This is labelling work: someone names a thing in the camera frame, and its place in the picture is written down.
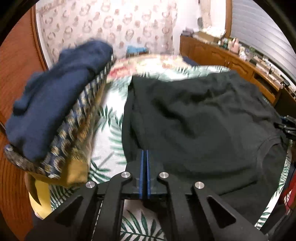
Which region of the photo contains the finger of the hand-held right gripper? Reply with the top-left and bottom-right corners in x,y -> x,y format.
280,115 -> 296,124
273,123 -> 296,139

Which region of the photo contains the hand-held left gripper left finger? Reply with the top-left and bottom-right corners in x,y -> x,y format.
25,149 -> 145,241

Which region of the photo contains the black printed t-shirt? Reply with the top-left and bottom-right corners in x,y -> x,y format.
121,70 -> 290,232

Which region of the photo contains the leaf print bedsheet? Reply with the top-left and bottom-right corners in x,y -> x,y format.
50,65 -> 292,241

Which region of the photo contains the printed curtain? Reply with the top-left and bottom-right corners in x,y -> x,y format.
35,0 -> 183,67

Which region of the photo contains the folded patterned garment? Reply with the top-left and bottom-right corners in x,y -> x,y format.
4,54 -> 117,181

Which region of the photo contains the folded navy garment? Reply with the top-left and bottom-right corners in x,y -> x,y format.
5,40 -> 114,163

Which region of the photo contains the cardboard box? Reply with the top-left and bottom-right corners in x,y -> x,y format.
193,31 -> 223,44

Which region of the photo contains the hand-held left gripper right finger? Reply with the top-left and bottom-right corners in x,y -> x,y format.
146,149 -> 266,241

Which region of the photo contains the dark blue cloth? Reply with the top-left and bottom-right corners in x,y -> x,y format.
182,56 -> 198,66

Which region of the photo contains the ribbed wooden wardrobe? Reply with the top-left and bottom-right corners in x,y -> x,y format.
0,9 -> 50,232

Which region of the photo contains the light blue cloth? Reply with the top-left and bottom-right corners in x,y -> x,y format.
127,45 -> 149,55

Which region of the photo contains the folded yellow garment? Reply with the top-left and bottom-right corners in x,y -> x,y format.
24,93 -> 109,220

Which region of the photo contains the grey window blind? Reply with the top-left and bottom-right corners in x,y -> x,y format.
231,0 -> 296,78

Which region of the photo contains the wooden cabinet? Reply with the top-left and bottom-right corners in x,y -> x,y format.
180,35 -> 296,107

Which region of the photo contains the red printed cloth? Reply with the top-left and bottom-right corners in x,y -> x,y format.
280,184 -> 296,210

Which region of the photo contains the row of small cabinet clutter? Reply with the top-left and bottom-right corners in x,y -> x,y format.
181,25 -> 296,93

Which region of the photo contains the floral blanket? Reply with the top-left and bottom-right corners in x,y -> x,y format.
106,54 -> 186,82

